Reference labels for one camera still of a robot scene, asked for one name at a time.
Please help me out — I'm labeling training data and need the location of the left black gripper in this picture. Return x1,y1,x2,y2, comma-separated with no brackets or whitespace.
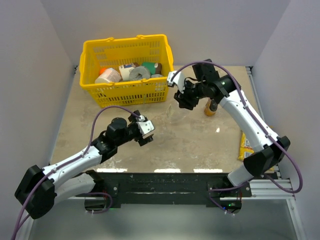
116,110,153,147

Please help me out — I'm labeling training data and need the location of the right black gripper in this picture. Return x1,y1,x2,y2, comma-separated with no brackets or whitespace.
174,79,206,111

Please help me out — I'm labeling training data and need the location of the clear plastic bottle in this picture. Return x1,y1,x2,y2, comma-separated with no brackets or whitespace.
165,103,191,125

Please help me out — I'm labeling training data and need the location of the orange drink bottle blue label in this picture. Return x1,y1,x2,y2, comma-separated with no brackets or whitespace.
204,98,218,117

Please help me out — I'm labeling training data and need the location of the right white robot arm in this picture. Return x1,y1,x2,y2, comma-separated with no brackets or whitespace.
167,60,291,197

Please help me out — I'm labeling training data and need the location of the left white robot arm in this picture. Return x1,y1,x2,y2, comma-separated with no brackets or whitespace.
14,110,155,220

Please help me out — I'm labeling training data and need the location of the white bottle orange cap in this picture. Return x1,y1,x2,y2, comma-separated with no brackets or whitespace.
94,68,122,84

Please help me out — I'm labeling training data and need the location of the brown packet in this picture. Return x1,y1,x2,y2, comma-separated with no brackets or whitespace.
154,62,162,75

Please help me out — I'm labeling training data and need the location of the green packet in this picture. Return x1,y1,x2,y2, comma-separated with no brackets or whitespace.
141,62,158,75

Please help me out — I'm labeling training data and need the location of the grey tape roll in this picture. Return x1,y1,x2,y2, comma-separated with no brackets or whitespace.
129,66,151,81

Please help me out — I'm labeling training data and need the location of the yellow plastic shopping basket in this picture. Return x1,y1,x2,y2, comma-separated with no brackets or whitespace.
79,34,174,108

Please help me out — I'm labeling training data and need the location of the white labelled carton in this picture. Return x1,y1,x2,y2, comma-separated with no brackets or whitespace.
118,62,140,81

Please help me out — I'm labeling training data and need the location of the yellow snack bag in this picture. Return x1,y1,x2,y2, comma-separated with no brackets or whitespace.
237,132,276,172

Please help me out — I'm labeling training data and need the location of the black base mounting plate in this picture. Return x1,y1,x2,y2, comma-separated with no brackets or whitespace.
82,172,252,214

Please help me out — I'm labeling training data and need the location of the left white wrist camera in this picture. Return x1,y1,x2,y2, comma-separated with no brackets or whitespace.
135,115,155,137

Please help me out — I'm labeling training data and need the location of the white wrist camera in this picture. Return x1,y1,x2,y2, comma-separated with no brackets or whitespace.
135,115,155,137
166,70,186,94

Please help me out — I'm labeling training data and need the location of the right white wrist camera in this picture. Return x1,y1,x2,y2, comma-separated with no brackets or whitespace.
166,70,186,94

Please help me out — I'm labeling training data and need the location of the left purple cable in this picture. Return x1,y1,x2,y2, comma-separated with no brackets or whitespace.
10,105,143,240

